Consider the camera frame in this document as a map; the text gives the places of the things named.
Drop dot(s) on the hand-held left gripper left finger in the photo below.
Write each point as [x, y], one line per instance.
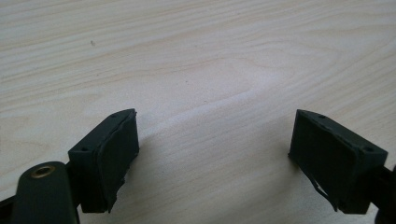
[109, 161]

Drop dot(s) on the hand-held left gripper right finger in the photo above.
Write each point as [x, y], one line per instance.
[330, 161]

